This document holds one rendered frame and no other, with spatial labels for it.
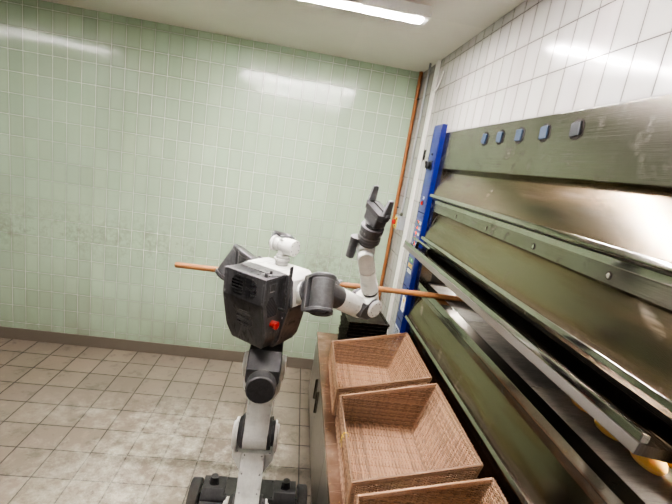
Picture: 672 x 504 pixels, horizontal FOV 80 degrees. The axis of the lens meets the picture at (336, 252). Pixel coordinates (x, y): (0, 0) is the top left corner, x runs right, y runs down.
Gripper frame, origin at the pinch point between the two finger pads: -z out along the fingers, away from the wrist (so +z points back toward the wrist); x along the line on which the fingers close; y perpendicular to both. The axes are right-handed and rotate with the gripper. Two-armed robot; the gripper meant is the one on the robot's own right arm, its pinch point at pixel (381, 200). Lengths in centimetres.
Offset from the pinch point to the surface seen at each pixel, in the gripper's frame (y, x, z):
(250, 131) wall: 10, 193, 56
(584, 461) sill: 18, -91, 24
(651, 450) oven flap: 1, -98, -6
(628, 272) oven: 27, -68, -20
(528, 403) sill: 28, -69, 35
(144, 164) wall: -65, 211, 94
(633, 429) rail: -1, -94, -7
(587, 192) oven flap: 41, -41, -26
